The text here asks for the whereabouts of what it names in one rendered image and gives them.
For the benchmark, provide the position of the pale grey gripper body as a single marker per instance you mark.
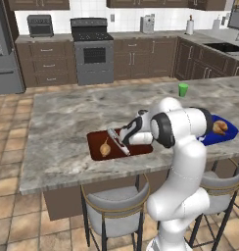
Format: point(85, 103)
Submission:
point(118, 141)

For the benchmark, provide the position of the white paper towel roll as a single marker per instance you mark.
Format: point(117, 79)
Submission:
point(190, 26)

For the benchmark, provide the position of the brown chicken drumstick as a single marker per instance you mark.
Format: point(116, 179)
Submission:
point(219, 126)

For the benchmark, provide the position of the black sink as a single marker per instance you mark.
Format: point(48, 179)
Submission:
point(226, 47)

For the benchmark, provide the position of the grey microwave oven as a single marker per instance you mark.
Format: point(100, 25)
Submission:
point(237, 16)

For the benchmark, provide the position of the brown cupboard run under sink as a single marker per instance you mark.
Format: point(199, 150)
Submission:
point(203, 63)

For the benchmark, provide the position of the grey stove with oven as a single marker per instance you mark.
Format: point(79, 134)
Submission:
point(93, 55)

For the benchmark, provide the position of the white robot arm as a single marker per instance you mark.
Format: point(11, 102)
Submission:
point(183, 157)

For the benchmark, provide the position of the white toaster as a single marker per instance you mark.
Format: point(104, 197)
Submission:
point(147, 24)

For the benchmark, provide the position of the brown drawer cupboard run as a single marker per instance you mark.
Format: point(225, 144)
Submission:
point(46, 62)

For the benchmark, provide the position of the grey steel fridge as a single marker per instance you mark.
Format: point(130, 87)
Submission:
point(5, 55)

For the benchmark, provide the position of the green cup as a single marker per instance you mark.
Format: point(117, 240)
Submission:
point(183, 90)

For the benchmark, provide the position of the brown upper cupboards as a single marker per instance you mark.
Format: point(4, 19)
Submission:
point(38, 4)
point(164, 3)

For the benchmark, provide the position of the white soap bottle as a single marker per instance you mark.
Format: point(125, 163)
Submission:
point(216, 24)

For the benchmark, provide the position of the dark red tray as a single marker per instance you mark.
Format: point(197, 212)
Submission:
point(141, 149)

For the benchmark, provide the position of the grey cushioned bar stool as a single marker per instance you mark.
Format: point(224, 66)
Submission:
point(115, 209)
point(219, 192)

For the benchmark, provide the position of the yellow onion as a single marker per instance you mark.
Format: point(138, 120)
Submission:
point(105, 149)

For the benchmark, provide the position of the blue tray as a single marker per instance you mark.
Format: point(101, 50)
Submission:
point(222, 138)

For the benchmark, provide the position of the brown door cupboard run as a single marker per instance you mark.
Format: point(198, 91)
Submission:
point(144, 59)

